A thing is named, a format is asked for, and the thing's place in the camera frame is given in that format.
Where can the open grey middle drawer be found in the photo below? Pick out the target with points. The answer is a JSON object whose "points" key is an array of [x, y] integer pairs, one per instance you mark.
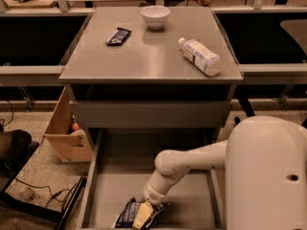
{"points": [[123, 162]]}

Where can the closed grey top drawer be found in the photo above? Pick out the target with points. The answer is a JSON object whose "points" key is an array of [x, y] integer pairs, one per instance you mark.
{"points": [[146, 114]]}

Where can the white plastic bottle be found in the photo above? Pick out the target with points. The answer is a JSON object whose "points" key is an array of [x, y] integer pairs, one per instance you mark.
{"points": [[204, 59]]}

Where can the blue chip bag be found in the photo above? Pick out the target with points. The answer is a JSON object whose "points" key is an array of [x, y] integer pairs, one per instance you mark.
{"points": [[128, 215]]}

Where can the orange fruit in box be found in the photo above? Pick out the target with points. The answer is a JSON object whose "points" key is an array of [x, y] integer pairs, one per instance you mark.
{"points": [[75, 127]]}

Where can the dark snack bar wrapper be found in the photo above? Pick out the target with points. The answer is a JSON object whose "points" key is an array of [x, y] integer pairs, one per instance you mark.
{"points": [[118, 37]]}

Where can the white ceramic bowl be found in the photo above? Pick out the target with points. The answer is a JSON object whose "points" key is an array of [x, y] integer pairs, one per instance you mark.
{"points": [[155, 17]]}

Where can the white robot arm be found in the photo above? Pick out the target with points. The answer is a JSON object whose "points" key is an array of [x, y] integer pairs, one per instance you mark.
{"points": [[264, 159]]}

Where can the dark bag on left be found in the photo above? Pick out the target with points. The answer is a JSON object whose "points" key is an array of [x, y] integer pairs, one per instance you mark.
{"points": [[13, 149]]}

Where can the grey drawer cabinet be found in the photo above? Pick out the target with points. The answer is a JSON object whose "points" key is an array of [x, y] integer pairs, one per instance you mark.
{"points": [[149, 65]]}

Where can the grey metal rail left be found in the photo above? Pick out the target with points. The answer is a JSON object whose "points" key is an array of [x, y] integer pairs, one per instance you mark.
{"points": [[30, 75]]}

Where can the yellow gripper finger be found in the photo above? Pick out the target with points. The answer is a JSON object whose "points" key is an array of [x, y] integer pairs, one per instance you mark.
{"points": [[143, 215]]}

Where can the cardboard box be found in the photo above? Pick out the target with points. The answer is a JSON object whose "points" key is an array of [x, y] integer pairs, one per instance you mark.
{"points": [[69, 145]]}

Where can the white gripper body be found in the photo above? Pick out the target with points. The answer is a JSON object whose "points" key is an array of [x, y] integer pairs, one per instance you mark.
{"points": [[153, 196]]}

